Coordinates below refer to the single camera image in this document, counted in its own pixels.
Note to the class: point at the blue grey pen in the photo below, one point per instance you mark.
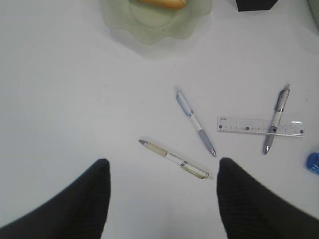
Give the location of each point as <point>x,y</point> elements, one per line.
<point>193,118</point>

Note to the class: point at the black pen holder box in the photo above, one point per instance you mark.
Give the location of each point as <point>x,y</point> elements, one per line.
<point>255,5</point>

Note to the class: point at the cream white pen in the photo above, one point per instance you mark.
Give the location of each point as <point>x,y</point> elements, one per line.
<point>186,166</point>

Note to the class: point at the bread roll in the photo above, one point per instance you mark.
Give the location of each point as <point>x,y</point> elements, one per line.
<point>169,4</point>

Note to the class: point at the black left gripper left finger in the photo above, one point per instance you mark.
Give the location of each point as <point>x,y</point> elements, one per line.
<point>78,212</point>

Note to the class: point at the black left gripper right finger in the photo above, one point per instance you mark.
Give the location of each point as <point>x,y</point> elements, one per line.
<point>249,210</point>

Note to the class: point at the grey pen on ruler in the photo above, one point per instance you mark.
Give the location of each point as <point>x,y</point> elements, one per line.
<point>279,108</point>

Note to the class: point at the pale green wavy plate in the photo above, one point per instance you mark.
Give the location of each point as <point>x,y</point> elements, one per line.
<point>149,24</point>

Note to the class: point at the blue pencil sharpener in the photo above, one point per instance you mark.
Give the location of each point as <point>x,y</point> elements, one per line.
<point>312,163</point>

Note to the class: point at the clear plastic ruler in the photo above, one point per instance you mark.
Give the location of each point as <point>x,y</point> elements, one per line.
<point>260,126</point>

